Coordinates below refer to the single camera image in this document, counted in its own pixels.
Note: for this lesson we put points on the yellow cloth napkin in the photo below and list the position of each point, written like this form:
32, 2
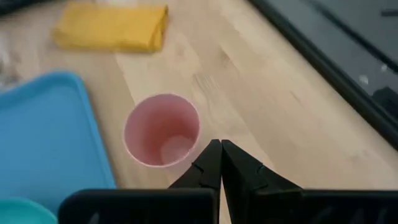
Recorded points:
109, 28

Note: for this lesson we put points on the pink plastic cup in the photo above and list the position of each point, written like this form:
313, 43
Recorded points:
155, 124

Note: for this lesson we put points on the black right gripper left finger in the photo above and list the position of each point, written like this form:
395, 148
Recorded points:
205, 174

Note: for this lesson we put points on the black metal table frame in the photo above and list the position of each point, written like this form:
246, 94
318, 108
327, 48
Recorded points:
371, 113

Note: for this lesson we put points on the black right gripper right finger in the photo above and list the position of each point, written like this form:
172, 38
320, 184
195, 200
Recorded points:
239, 174

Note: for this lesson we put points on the teal plastic plate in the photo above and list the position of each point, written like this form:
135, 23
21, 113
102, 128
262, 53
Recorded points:
21, 213

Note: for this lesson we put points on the blue plastic tray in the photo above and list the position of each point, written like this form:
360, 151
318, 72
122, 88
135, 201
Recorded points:
43, 133

